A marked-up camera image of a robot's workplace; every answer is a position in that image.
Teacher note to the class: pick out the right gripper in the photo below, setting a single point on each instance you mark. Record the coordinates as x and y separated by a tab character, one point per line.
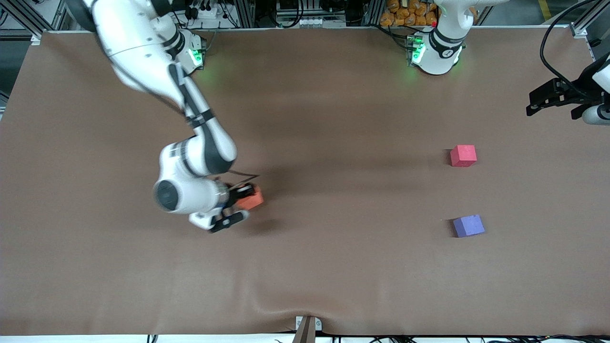
233	195

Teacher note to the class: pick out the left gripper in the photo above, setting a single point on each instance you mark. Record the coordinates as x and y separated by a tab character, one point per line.
568	94

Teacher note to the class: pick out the orange foam block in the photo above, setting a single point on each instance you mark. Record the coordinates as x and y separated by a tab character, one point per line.
252	200

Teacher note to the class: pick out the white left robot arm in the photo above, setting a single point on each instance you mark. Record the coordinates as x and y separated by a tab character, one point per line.
441	52

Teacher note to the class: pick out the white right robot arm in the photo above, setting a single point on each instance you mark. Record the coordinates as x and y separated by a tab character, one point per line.
138	47

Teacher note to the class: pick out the brown table mat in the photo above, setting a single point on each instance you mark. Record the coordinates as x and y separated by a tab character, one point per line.
305	262

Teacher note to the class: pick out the red foam block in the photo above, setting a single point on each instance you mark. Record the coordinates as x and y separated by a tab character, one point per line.
464	155

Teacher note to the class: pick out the brown wooden wedge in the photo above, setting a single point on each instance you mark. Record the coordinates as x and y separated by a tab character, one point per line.
305	333

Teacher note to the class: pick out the purple foam block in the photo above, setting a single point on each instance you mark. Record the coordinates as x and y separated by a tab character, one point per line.
469	226

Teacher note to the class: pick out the orange items heap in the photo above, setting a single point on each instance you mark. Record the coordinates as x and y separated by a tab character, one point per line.
405	16

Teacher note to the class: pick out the white power strip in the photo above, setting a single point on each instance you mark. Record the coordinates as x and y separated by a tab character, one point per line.
209	13

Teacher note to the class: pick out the white terminal block row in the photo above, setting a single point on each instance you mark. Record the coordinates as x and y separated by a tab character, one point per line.
314	22

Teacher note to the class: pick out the aluminium corner frame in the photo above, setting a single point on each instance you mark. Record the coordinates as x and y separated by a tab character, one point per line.
579	28

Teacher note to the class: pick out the metal table bracket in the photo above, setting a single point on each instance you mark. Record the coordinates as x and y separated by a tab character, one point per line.
318	325

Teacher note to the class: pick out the aluminium frame post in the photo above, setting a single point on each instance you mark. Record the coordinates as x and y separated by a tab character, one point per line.
376	12
245	14

